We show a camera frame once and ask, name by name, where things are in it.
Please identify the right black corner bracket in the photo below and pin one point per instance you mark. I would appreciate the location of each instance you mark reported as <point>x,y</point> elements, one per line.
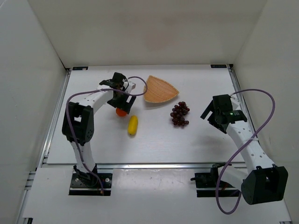
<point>218,66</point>

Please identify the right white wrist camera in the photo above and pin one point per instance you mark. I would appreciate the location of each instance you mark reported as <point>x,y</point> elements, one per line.
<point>235,102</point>

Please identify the orange fake tangerine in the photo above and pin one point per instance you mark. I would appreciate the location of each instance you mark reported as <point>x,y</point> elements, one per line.
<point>120,112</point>

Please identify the purple fake grape bunch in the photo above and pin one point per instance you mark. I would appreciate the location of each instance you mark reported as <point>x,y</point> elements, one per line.
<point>178,114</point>

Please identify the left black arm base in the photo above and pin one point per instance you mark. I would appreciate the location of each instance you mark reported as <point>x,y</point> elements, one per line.
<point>83,187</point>

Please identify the aluminium frame rail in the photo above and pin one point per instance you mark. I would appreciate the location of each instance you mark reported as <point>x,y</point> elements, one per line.
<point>146,165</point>
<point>238,158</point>
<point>44,151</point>

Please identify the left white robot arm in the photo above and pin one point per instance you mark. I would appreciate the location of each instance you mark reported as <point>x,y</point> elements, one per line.
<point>78,123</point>

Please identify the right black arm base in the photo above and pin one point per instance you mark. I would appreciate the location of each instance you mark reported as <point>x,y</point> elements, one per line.
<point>206,184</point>

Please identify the right aluminium frame rail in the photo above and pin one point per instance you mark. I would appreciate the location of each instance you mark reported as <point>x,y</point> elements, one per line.
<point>238,158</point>

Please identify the left black corner bracket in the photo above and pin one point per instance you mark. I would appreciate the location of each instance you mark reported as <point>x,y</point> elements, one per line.
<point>80,68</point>

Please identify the yellow fake mango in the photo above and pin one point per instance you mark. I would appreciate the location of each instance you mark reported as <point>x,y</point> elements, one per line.
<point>133,125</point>

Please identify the front aluminium frame rail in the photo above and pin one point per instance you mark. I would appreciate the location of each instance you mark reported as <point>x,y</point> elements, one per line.
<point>146,165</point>

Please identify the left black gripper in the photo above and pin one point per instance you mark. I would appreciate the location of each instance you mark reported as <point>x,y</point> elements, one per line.
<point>124,105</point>

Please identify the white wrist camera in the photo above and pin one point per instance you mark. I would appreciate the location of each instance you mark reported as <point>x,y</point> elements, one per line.
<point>235,102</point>
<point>131,86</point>

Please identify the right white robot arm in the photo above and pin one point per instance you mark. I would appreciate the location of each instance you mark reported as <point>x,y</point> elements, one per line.
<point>264,181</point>

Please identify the left aluminium frame rail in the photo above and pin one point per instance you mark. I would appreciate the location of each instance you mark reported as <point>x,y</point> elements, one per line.
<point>44,151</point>

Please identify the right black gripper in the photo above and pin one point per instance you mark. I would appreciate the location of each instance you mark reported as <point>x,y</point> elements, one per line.
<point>212,115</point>

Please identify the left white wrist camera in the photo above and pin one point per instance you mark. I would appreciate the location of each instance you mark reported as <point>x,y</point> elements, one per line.
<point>131,86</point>

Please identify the woven wicker fruit bowl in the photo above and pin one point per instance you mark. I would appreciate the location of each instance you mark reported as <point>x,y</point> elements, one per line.
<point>159,91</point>

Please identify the black corner bracket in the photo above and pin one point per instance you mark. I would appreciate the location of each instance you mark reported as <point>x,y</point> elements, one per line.
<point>218,66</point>
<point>80,68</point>

